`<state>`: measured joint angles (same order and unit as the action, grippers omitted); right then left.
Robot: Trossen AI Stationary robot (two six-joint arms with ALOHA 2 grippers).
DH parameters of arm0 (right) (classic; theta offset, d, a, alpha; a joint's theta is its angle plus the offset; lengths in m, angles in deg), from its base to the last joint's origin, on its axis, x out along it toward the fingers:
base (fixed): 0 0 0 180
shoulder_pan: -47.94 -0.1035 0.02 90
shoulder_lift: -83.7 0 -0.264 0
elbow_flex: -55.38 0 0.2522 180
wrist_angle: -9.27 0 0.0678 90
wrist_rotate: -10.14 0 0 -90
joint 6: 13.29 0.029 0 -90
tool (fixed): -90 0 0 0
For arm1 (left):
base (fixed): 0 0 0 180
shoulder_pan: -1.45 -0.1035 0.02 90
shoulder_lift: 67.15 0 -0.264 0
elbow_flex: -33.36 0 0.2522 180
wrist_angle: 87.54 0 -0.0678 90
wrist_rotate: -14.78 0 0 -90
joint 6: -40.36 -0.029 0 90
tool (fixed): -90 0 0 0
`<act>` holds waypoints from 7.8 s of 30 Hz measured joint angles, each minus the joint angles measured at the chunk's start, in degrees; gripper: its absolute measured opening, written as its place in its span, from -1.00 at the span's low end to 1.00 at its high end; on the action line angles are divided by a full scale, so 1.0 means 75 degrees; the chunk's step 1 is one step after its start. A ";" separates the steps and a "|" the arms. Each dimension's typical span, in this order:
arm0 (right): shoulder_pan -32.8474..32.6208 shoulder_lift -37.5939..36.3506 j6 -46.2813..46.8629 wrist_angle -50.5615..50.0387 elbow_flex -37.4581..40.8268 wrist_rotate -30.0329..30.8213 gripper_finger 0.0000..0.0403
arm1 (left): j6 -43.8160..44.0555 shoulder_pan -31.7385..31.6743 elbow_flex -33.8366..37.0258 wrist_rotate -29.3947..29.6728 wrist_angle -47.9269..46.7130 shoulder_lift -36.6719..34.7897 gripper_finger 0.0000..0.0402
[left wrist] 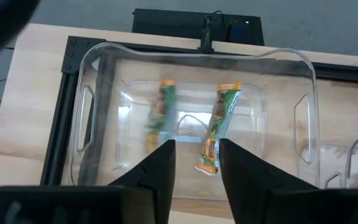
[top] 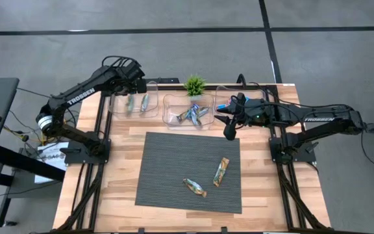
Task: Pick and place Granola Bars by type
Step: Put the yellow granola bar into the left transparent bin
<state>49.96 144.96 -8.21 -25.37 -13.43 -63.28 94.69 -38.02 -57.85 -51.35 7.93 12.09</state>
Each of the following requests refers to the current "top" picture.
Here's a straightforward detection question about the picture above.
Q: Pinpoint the yellow cable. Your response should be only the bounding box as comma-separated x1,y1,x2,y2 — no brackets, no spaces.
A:
5,125,50,146

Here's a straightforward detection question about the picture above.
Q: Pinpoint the thin black floor cable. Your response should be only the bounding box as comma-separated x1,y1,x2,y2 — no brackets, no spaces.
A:
16,86,53,99

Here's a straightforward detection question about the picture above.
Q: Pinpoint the white printed paper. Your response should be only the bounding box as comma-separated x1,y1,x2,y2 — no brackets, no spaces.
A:
34,142,69,185

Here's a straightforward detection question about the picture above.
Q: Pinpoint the dark grey woven mat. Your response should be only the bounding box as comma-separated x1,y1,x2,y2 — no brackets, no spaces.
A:
134,131,243,215

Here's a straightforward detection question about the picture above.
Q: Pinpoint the small green artificial plant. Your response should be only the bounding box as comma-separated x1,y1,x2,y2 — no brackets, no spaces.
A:
183,74,208,97

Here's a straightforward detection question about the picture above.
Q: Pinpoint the black aluminium table frame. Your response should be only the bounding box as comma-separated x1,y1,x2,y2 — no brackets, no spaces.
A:
55,83,330,234

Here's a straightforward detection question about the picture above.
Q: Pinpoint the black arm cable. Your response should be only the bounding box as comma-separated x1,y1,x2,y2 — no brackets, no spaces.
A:
101,55,141,69

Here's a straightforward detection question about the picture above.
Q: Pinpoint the brown green granola bar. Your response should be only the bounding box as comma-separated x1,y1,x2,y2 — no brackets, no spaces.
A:
125,94,135,115
140,93,150,114
182,177,208,198
212,157,231,188

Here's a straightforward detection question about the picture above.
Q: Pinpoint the clear plastic bin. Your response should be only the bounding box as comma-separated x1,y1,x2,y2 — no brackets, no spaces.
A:
162,93,216,127
108,81,160,120
214,85,268,121

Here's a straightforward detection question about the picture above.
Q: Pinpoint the black power strip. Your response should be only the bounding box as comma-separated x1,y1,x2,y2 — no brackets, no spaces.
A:
144,77,181,85

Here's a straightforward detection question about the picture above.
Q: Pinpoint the black desk frame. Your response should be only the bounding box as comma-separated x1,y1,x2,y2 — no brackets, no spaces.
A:
0,144,66,228

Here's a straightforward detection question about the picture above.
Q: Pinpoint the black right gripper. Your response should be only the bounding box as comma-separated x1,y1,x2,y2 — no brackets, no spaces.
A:
215,93,274,141

